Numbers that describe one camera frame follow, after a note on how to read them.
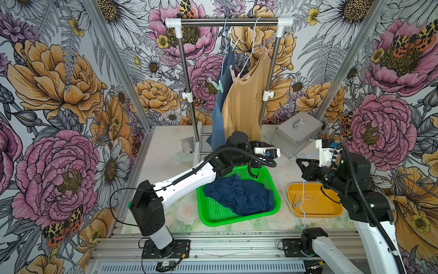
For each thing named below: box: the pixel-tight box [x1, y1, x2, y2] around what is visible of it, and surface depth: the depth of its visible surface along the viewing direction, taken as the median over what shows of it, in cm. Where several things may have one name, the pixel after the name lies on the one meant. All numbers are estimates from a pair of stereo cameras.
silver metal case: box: [272, 111, 324, 160], surface depth 102 cm
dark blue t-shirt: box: [203, 174, 275, 217], surface depth 83 cm
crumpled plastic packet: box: [180, 136, 196, 156], surface depth 110 cm
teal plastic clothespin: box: [208, 77, 224, 94], surface depth 63 cm
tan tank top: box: [221, 57, 271, 142], surface depth 77 cm
